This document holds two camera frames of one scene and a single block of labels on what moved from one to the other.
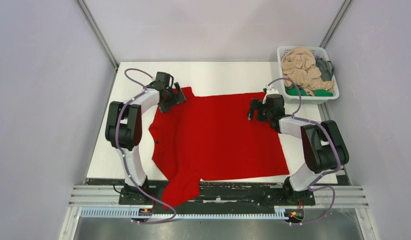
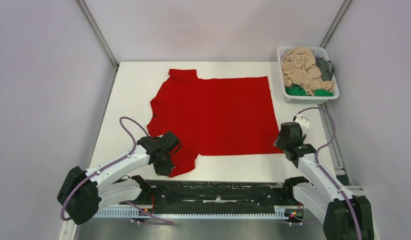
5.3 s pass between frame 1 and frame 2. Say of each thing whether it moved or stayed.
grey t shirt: stayed
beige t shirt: stayed
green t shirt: stayed
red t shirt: moved
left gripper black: moved
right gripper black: moved
